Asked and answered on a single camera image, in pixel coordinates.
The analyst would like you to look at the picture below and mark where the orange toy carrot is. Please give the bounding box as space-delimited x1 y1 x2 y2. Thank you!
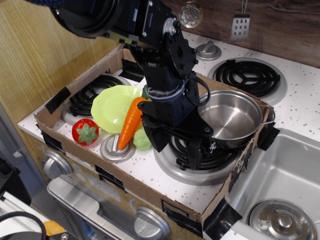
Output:
117 97 147 150

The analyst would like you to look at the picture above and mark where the silver pot lid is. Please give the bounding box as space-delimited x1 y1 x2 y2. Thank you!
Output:
246 198 318 240

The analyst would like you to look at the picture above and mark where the stainless steel pot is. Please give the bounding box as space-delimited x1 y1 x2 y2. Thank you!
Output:
198 89 276 149

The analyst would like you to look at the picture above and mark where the stove burner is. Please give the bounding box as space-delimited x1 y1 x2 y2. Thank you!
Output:
207 57 288 106
154 137 243 186
61 73 131 126

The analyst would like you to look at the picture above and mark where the green toy lettuce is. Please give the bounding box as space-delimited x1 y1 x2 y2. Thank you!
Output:
133 128 152 151

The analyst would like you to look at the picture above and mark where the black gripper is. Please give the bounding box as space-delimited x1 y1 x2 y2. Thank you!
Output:
138 79 214 171

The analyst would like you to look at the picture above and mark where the back right stove burner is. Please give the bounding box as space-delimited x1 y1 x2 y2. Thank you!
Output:
207 57 288 106

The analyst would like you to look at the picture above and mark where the silver front stovetop knob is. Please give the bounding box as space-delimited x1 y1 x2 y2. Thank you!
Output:
100 133 136 164

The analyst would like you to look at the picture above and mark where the silver back stovetop knob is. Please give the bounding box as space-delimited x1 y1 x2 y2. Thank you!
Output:
196 40 222 62

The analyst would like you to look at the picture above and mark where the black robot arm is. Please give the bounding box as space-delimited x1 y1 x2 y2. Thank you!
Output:
36 0 215 170

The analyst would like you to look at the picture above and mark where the black braided cable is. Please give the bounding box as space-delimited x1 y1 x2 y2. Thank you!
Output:
0 211 48 240

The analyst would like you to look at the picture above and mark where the front right stove burner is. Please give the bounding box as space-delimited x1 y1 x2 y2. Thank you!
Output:
154 137 243 186

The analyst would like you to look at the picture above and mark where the light green plastic plate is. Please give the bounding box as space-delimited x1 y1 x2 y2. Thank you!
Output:
90 85 143 134

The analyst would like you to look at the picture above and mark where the right oven front knob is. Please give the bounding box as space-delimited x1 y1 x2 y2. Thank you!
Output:
134 206 171 240

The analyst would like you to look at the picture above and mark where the oven knob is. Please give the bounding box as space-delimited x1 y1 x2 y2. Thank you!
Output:
134 206 171 240
43 150 73 180

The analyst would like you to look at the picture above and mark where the silver oven door handle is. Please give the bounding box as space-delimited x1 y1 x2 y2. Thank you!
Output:
47 177 132 240

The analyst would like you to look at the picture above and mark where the brown cardboard fence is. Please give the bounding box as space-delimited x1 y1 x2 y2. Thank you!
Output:
35 49 279 240

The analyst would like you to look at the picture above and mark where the red toy tomato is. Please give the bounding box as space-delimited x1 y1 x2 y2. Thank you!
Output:
71 118 99 146

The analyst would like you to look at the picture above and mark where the silver sink basin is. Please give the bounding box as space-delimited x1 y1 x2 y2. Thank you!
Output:
203 127 320 240

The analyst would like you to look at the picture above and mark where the silver stovetop knob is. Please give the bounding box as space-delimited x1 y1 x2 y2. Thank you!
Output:
100 133 136 164
196 40 222 62

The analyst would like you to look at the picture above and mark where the left oven front knob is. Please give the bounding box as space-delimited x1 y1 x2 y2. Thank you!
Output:
43 150 73 180

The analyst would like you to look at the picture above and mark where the front left stove burner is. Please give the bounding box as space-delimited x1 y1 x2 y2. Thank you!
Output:
61 73 131 126

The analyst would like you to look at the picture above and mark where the hanging silver slotted spatula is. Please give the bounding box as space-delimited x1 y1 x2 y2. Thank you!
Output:
230 0 251 41

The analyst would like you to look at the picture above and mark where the hanging silver strainer ladle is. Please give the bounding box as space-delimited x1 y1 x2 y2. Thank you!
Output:
178 0 203 29

